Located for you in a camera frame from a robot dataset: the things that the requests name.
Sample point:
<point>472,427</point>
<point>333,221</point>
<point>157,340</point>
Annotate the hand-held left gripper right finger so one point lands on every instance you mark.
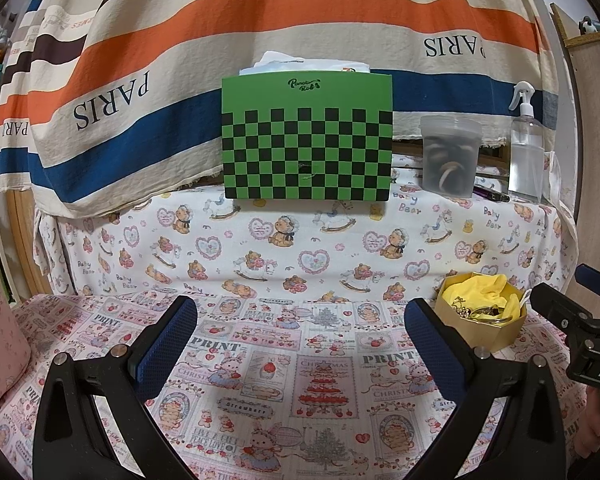
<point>432,355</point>

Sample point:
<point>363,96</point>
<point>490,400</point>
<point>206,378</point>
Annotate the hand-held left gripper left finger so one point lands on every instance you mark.
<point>165,350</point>

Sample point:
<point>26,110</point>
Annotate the gold octagonal box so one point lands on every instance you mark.
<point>480,335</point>

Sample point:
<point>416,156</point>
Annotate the yellow cloth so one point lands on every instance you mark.
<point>475,287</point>

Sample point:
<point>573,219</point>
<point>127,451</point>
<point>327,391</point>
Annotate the strawberry print cloth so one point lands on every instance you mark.
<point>305,360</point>

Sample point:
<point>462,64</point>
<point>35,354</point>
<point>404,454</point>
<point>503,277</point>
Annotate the clear spray bottle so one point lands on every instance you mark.
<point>527,160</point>

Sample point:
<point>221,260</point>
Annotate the bear print cloth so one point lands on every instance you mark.
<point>330,240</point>

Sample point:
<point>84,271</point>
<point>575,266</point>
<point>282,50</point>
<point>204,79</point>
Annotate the pink cushion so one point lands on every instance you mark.
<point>0,335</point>

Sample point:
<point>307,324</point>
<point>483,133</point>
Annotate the wooden cabinet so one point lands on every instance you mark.
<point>595,110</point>

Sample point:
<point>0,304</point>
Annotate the beige bangle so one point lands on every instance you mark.
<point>447,172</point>

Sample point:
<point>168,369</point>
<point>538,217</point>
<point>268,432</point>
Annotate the translucent plastic container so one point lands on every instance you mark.
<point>450,135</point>

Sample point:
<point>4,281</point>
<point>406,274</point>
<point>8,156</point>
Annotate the green checkered box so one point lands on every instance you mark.
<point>305,160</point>

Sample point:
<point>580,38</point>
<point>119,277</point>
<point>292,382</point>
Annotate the small toy figure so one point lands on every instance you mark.
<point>594,26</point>

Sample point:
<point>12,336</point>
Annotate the white tissue paper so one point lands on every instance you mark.
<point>280,62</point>

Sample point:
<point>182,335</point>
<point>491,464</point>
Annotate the striped blanket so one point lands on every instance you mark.
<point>180,35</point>

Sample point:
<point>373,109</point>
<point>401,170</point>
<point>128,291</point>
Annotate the curved wooden frame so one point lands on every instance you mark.
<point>22,250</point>

